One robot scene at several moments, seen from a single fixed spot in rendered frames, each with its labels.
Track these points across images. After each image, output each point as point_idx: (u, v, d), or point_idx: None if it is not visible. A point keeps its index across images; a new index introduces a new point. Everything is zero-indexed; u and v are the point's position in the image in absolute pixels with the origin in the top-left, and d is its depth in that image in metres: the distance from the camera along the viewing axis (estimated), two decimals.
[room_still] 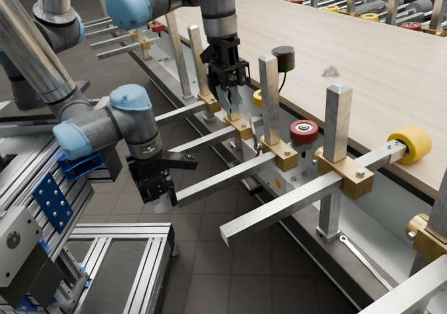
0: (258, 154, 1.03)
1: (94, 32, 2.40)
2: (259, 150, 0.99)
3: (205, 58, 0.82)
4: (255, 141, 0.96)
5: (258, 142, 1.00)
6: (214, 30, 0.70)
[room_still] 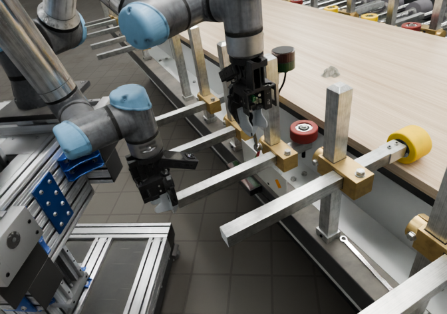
0: (258, 154, 1.03)
1: (94, 32, 2.40)
2: (259, 150, 0.99)
3: (225, 76, 0.75)
4: (255, 141, 0.96)
5: (258, 142, 1.00)
6: (239, 50, 0.62)
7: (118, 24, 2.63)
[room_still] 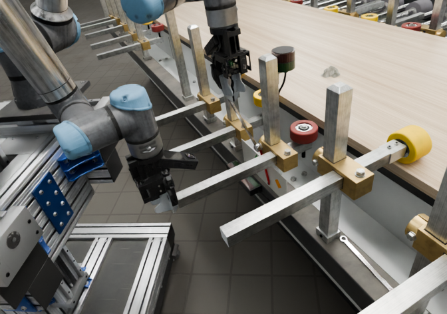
0: None
1: (94, 32, 2.40)
2: (259, 148, 0.99)
3: (209, 49, 0.88)
4: (249, 135, 0.98)
5: (257, 144, 1.01)
6: (216, 21, 0.76)
7: (118, 24, 2.63)
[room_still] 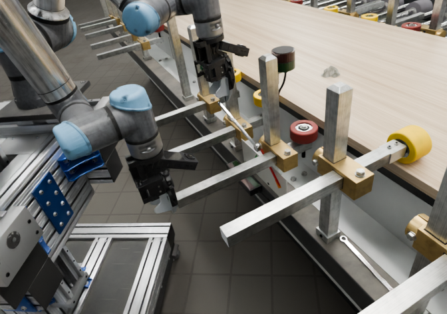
0: None
1: (94, 32, 2.40)
2: (257, 146, 0.99)
3: None
4: (246, 135, 1.00)
5: None
6: (195, 29, 0.89)
7: (118, 24, 2.63)
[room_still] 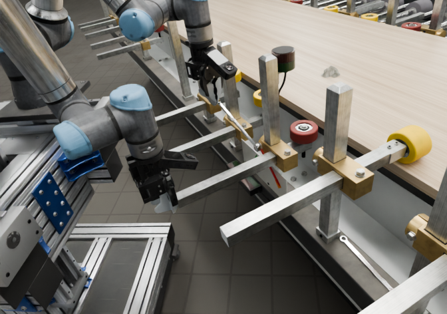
0: None
1: (94, 32, 2.40)
2: (257, 146, 0.99)
3: None
4: (246, 135, 1.00)
5: None
6: None
7: (118, 24, 2.63)
